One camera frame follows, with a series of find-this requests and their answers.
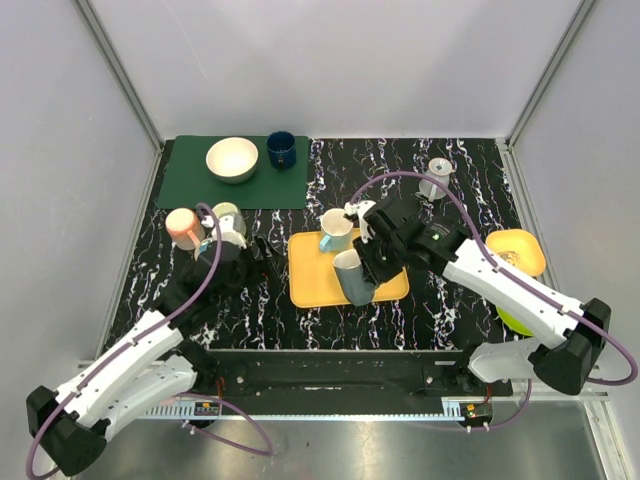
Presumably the light blue footed mug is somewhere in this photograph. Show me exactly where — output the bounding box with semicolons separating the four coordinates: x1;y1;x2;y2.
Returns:
419;158;455;202

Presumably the white mug blue handle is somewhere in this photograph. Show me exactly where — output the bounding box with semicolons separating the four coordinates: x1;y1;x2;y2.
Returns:
319;208;354;253

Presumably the light green mug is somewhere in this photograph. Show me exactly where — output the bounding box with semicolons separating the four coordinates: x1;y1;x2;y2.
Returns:
212;202;247;236

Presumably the white interior grey mug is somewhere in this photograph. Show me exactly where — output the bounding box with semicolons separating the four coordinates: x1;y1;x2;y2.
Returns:
333;249;375;306

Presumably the pink mug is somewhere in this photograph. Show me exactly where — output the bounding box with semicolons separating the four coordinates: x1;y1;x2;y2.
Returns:
165;208;205;251

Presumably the orange interior blue mug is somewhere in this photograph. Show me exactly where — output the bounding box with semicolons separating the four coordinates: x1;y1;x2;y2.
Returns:
194;238;212;260

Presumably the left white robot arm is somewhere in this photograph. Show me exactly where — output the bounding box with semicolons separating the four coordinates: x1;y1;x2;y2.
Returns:
26;237;285;477

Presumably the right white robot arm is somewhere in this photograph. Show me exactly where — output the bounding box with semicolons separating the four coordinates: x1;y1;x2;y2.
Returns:
345;198;611;397

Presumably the dark blue mug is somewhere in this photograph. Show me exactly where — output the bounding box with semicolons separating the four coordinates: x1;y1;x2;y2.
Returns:
266;131;296;170

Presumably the dark green mat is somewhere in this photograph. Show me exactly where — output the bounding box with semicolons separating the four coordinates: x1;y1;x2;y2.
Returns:
156;135;310;210

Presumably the cream bowl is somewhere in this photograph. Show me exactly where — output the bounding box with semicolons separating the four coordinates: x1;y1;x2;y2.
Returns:
205;137;259;184

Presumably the yellow square plate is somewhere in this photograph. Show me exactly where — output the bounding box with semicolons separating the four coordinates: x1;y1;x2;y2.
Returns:
485;229;547;277

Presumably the lime green plate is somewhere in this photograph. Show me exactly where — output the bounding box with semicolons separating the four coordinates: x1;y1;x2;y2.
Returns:
496;307;533;337

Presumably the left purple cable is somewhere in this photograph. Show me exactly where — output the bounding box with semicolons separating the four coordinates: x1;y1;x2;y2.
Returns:
25;201;275;477

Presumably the purple cable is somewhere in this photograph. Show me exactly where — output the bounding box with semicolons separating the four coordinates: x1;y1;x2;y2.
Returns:
25;201;275;477
349;171;632;432

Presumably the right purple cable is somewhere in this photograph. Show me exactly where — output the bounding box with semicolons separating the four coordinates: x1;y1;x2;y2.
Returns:
349;171;632;432

